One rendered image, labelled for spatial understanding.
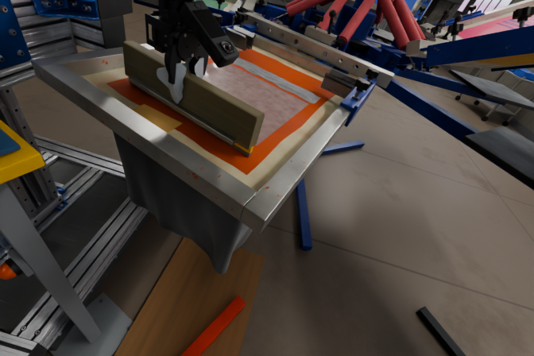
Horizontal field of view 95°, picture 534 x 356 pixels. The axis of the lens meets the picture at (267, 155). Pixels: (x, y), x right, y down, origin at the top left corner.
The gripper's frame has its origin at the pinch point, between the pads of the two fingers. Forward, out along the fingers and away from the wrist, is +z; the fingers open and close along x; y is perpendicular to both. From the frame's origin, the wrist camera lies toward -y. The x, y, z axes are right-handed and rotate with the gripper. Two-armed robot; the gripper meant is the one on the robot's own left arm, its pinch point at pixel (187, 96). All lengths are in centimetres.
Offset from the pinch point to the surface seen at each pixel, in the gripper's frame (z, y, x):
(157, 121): 5.0, 2.1, 5.9
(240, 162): 5.1, -17.5, 3.1
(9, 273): 35, 11, 36
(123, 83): 4.9, 18.8, 1.6
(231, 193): 1.6, -22.4, 13.2
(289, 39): -2, 10, -68
